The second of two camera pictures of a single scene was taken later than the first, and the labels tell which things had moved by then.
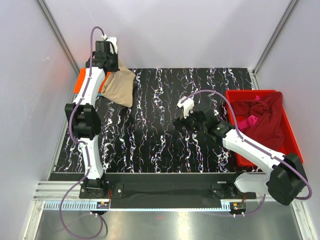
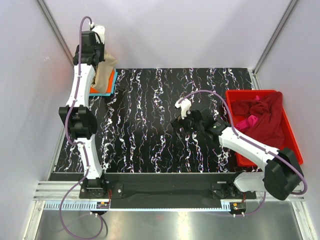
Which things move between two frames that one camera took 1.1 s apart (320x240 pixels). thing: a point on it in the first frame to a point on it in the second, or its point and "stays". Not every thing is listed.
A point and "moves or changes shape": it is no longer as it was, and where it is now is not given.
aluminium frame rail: (66, 196) stays
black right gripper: (182, 122) stays
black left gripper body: (110, 65) to (100, 53)
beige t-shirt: (119, 86) moves or changes shape
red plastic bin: (243, 162) stays
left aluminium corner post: (57, 35) stays
